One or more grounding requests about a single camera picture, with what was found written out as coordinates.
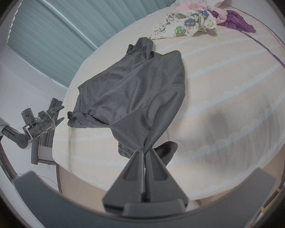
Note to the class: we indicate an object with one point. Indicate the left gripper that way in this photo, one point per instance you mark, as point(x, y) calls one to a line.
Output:
point(45, 126)

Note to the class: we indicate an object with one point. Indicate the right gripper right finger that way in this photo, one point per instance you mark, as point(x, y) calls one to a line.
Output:
point(161, 182)

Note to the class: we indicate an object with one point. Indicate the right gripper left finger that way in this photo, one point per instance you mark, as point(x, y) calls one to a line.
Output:
point(130, 182)

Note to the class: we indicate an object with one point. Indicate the black T-shirt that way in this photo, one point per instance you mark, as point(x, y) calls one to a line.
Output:
point(137, 91)

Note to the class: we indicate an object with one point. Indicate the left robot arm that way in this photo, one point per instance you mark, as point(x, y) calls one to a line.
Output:
point(14, 136)

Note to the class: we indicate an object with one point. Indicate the bed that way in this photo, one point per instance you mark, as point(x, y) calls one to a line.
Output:
point(228, 91)

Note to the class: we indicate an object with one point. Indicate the black chest of drawers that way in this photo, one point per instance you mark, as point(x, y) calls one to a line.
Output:
point(34, 153)

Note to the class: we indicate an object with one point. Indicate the blue-green curtain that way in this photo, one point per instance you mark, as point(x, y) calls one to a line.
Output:
point(109, 13)
point(45, 44)

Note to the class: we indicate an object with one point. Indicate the white printed garment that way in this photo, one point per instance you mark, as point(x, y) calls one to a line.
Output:
point(178, 27)

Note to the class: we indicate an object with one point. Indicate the pink garment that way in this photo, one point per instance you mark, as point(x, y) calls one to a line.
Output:
point(192, 6)

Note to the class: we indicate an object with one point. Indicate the purple garment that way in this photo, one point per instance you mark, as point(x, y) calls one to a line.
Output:
point(235, 20)

